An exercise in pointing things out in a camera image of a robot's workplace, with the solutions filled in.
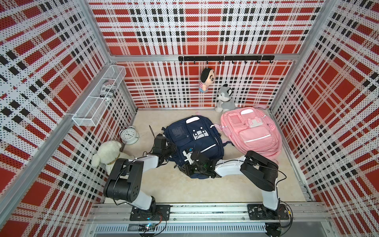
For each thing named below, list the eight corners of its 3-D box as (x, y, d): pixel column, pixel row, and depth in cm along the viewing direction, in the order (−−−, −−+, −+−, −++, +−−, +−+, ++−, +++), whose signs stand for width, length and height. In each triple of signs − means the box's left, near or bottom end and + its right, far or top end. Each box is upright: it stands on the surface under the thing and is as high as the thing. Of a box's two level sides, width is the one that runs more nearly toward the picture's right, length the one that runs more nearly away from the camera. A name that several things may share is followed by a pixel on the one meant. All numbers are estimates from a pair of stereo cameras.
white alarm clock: (126, 148, 100) (123, 144, 96) (121, 135, 107) (118, 131, 103) (141, 140, 104) (139, 136, 100) (135, 128, 111) (133, 124, 107)
